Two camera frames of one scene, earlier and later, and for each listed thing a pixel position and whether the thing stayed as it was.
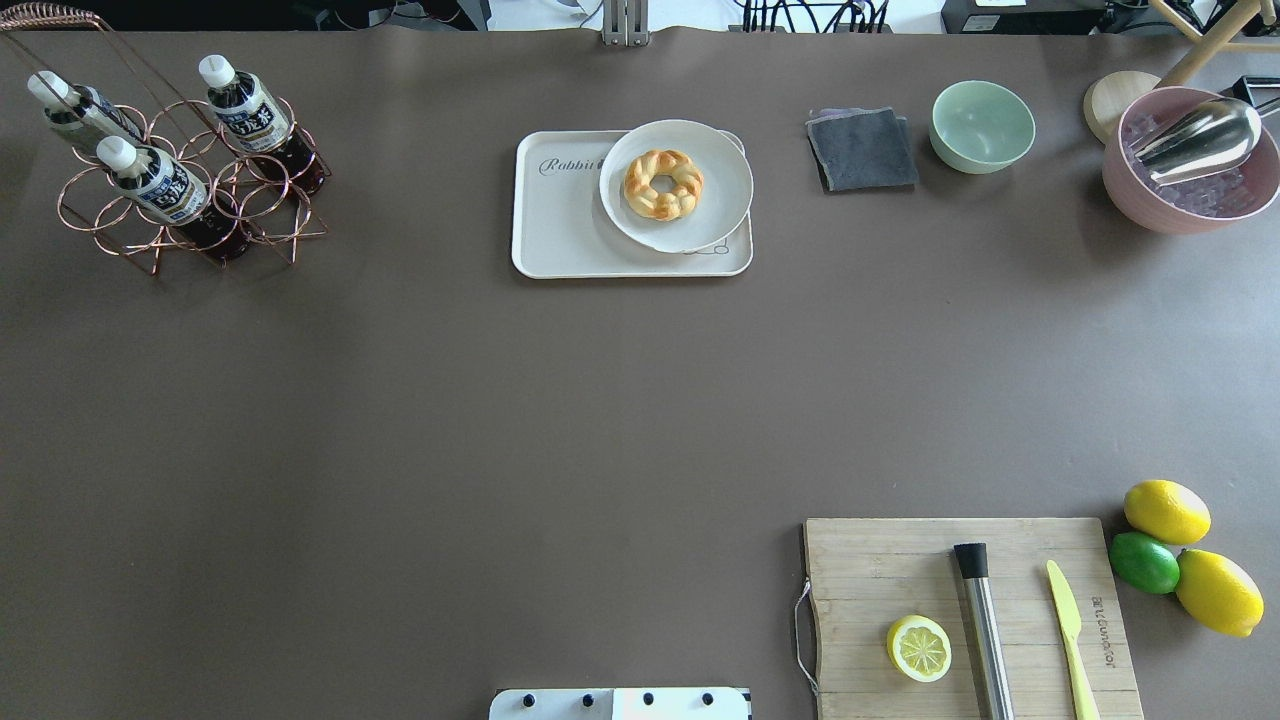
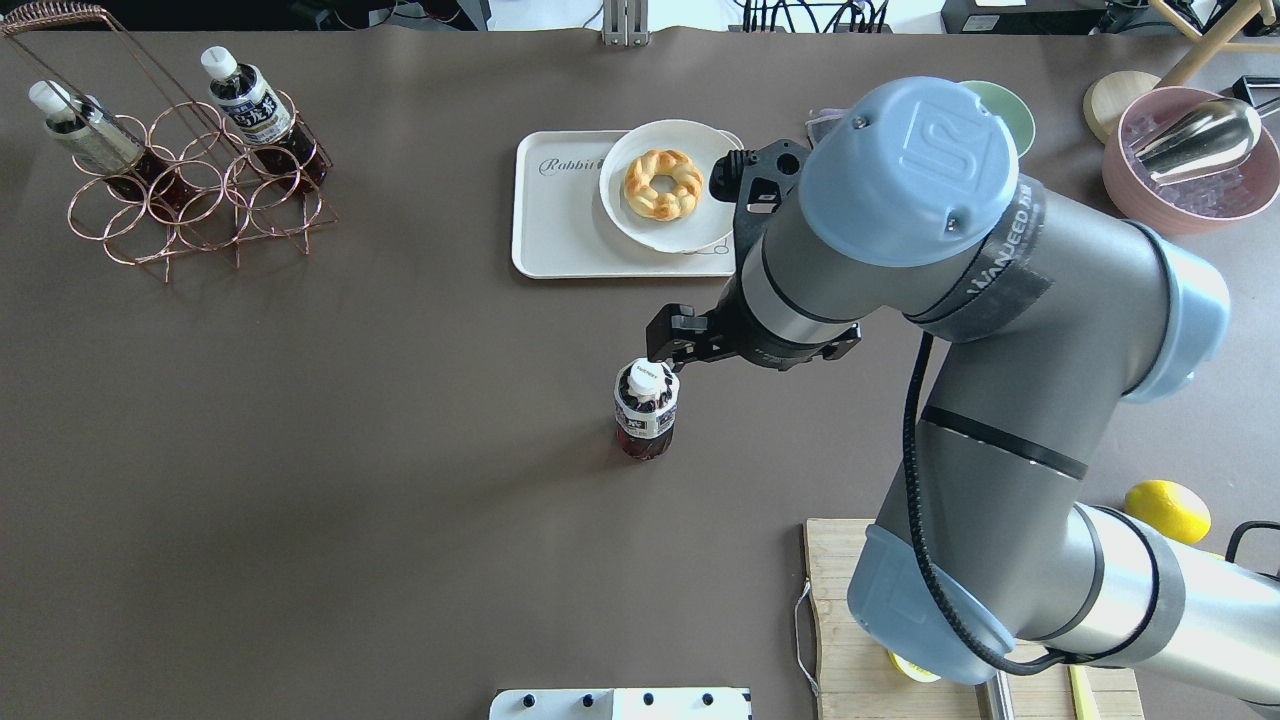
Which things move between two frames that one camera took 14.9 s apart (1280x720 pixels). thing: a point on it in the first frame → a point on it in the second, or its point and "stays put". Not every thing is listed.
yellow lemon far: (1167, 512) stays put
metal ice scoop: (1212, 136) stays put
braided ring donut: (663, 205) stays put
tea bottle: (175, 194) → (645, 400)
